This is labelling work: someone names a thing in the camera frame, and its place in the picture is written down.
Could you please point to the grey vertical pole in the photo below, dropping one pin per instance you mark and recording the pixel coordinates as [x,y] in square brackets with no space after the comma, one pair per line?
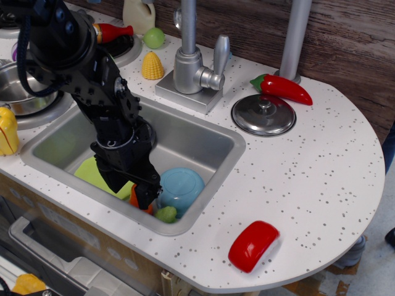
[297,25]

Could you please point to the red toy chili pepper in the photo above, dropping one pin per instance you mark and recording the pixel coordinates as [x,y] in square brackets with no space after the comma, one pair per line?
[281,87]

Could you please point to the yellow toy bell pepper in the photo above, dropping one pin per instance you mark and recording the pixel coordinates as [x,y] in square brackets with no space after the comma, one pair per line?
[9,137]

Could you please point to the yellow toy corn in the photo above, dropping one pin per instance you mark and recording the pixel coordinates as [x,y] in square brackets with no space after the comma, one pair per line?
[152,68]

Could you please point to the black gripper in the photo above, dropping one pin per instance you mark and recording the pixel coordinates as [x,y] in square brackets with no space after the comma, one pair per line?
[128,164]

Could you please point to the orange toy carrot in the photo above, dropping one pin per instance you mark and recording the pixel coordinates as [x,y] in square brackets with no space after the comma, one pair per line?
[134,201]

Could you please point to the red toy ketchup bottle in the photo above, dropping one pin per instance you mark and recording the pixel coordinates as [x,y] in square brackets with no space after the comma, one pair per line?
[106,33]

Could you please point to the yellow toy on floor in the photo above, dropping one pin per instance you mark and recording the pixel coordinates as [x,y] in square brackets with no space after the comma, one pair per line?
[27,284]

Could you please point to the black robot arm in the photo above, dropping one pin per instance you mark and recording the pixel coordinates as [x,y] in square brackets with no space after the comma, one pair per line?
[59,49]

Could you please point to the grey stove knob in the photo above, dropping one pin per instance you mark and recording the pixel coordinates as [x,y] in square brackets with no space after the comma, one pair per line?
[86,15]

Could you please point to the silver toy faucet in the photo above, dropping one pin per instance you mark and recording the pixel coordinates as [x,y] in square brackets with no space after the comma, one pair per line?
[191,84]

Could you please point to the light blue bowl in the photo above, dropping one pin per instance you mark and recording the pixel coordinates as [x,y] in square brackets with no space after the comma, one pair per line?
[180,188]

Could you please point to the grey caster wheel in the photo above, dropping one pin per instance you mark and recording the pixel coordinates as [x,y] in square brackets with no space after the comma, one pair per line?
[354,254]

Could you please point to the small green toy vegetable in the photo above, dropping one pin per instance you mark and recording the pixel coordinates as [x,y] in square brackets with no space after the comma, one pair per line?
[167,214]

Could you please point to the light green plate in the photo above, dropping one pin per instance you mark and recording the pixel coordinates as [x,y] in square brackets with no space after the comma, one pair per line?
[89,172]

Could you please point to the grey sink basin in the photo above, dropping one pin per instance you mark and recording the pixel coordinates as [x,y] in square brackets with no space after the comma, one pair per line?
[181,141]

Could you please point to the green toy lime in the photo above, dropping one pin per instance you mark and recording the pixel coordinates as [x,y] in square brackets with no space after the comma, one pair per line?
[154,38]

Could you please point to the steel cooking pot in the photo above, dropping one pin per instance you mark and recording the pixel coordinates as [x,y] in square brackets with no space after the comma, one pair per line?
[15,97]

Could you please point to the cream toy jug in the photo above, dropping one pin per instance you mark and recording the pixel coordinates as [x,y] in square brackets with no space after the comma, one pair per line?
[140,14]

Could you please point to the grey oven door handle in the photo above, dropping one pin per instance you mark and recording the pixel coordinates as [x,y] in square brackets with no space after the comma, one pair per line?
[66,277]

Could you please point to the steel pot lid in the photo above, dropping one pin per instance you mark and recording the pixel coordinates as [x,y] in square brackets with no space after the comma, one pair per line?
[263,115]

